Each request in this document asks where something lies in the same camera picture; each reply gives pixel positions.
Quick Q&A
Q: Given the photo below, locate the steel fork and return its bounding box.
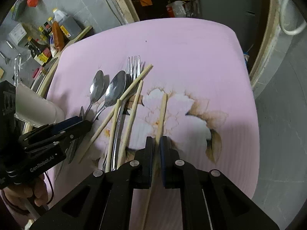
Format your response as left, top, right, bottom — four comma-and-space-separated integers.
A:
110, 56, 142, 171

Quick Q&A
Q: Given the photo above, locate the person's left hand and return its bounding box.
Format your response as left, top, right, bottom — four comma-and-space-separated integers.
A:
2, 174, 48, 210

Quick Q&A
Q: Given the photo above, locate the pink floral table cloth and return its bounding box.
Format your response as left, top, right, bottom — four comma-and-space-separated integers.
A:
45, 18, 261, 230

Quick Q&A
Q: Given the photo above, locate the dark soy sauce bottle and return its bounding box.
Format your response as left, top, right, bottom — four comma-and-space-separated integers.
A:
27, 36, 52, 67

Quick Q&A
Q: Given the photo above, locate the orange sauce pouch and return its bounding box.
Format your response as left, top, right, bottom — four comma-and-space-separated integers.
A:
52, 21, 64, 51

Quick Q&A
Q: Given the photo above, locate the large dark vinegar jug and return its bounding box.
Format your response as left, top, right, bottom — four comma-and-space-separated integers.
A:
53, 8, 82, 40

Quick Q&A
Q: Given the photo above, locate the grey cabinet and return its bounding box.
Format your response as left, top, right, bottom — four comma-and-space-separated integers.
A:
199, 0, 261, 52

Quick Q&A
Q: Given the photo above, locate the white wall box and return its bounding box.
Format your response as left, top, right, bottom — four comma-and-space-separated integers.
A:
9, 23, 28, 46

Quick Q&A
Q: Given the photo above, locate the grey wall spice rack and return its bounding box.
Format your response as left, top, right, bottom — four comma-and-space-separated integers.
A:
11, 0, 26, 21

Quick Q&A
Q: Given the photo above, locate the white hose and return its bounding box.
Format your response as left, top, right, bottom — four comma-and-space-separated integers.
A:
279, 0, 307, 36

